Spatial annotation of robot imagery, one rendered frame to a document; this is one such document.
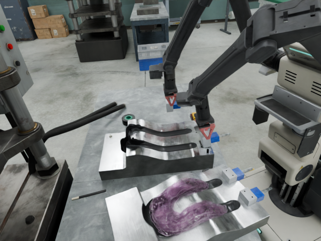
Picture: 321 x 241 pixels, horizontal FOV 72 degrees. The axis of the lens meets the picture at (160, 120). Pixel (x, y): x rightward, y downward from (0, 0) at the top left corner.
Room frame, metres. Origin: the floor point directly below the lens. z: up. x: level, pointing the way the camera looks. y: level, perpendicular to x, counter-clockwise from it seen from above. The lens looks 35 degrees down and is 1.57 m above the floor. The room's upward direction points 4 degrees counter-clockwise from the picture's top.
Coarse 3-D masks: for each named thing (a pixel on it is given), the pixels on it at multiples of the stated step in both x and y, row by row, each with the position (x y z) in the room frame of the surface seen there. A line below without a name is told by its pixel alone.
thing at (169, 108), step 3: (165, 99) 1.06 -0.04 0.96; (171, 99) 1.05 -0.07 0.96; (171, 102) 1.02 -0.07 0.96; (174, 102) 1.04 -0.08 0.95; (168, 105) 1.01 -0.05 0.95; (174, 105) 1.02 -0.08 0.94; (177, 105) 1.02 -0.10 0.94; (168, 108) 1.01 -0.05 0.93; (171, 108) 1.02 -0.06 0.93; (174, 108) 1.02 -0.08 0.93; (177, 108) 1.02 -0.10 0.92; (168, 111) 1.01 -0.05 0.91; (171, 111) 1.02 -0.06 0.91
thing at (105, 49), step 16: (96, 0) 5.81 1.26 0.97; (112, 0) 4.59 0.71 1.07; (80, 16) 4.55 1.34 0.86; (96, 16) 5.81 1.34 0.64; (112, 16) 4.57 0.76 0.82; (80, 32) 4.55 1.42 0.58; (96, 32) 4.55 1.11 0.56; (112, 32) 5.17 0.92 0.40; (80, 48) 4.52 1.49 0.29; (96, 48) 4.52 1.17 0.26; (112, 48) 4.52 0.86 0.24
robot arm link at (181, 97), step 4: (180, 92) 0.81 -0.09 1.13; (184, 92) 0.80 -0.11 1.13; (176, 96) 0.81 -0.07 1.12; (180, 96) 0.80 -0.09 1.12; (184, 96) 0.79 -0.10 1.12; (176, 100) 0.80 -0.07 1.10; (180, 100) 0.79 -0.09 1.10; (184, 100) 0.78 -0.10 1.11; (192, 100) 0.71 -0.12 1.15; (196, 100) 0.71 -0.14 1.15; (180, 104) 0.80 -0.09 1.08; (184, 104) 0.79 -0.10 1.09; (188, 104) 0.78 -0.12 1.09; (192, 104) 0.73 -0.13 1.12; (196, 104) 0.72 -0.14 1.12; (200, 104) 0.73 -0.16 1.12
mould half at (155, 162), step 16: (160, 128) 0.90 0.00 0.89; (176, 128) 0.89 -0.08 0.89; (192, 128) 0.88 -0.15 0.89; (112, 144) 0.83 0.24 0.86; (160, 144) 0.77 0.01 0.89; (176, 144) 0.77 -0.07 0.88; (112, 160) 0.72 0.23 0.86; (128, 160) 0.67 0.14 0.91; (144, 160) 0.67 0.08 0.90; (160, 160) 0.68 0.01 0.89; (176, 160) 0.68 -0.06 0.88; (192, 160) 0.68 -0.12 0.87; (208, 160) 0.69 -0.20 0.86; (112, 176) 0.67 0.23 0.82; (128, 176) 0.67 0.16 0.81
